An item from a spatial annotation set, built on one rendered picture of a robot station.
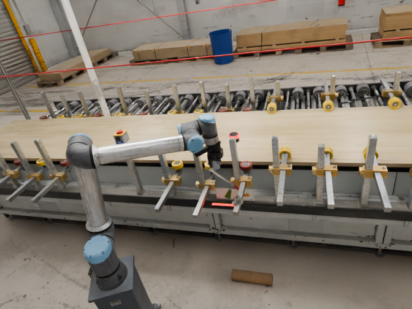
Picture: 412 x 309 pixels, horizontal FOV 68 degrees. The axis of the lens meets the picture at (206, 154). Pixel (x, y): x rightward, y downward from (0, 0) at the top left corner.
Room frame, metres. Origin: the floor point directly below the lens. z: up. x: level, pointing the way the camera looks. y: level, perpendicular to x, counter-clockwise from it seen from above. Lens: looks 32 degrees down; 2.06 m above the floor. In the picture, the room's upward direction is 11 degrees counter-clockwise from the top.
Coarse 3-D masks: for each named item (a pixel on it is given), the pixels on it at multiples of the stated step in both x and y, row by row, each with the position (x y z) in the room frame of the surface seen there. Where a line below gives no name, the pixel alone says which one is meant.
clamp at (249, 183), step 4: (244, 176) 1.59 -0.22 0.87; (248, 176) 1.58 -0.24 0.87; (232, 180) 1.57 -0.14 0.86; (236, 180) 1.56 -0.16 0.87; (240, 180) 1.55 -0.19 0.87; (244, 180) 1.54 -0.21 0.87; (248, 180) 1.53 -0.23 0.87; (252, 180) 1.56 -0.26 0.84; (236, 184) 1.56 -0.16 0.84; (248, 184) 1.53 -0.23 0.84
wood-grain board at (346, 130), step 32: (0, 128) 3.30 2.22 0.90; (32, 128) 3.10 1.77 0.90; (64, 128) 2.93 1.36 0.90; (96, 128) 2.77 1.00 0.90; (128, 128) 2.62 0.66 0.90; (160, 128) 2.48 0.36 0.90; (224, 128) 2.24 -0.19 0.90; (256, 128) 2.14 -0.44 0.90; (288, 128) 2.04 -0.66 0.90; (320, 128) 1.94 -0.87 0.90; (352, 128) 1.86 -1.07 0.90; (384, 128) 1.77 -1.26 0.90; (32, 160) 2.40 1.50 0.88; (192, 160) 1.85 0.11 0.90; (224, 160) 1.77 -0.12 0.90; (256, 160) 1.69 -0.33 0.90; (288, 160) 1.62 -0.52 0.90; (352, 160) 1.49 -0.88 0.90; (384, 160) 1.43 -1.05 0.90
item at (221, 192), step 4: (216, 188) 1.61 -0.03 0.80; (220, 188) 1.60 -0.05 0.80; (224, 188) 1.59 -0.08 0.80; (228, 188) 1.58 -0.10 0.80; (232, 188) 1.57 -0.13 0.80; (216, 192) 1.61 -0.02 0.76; (220, 192) 1.60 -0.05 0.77; (224, 192) 1.59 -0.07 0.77; (232, 192) 1.57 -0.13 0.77; (236, 192) 1.56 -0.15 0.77; (248, 192) 1.53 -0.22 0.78; (252, 192) 1.52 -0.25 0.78; (216, 196) 1.61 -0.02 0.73; (220, 196) 1.60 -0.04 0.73; (232, 196) 1.57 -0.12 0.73; (244, 196) 1.54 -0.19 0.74; (248, 196) 1.53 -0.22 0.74; (252, 196) 1.53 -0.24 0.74; (248, 200) 1.54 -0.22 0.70; (252, 200) 1.53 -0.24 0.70
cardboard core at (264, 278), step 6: (234, 270) 1.49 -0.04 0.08; (240, 270) 1.49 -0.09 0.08; (246, 270) 1.48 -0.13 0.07; (234, 276) 1.46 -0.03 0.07; (240, 276) 1.44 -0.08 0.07; (246, 276) 1.43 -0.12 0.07; (252, 276) 1.42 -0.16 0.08; (258, 276) 1.41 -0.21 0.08; (264, 276) 1.40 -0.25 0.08; (270, 276) 1.39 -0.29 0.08; (252, 282) 1.40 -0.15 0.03; (258, 282) 1.38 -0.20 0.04; (264, 282) 1.37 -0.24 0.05; (270, 282) 1.36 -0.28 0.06
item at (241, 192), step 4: (244, 172) 1.64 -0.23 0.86; (248, 172) 1.64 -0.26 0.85; (240, 184) 1.52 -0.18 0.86; (244, 184) 1.52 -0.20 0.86; (240, 188) 1.48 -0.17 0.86; (244, 188) 1.48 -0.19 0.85; (240, 192) 1.45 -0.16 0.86; (244, 192) 1.47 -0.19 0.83; (240, 196) 1.41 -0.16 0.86; (236, 208) 1.31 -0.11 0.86; (236, 212) 1.28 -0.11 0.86
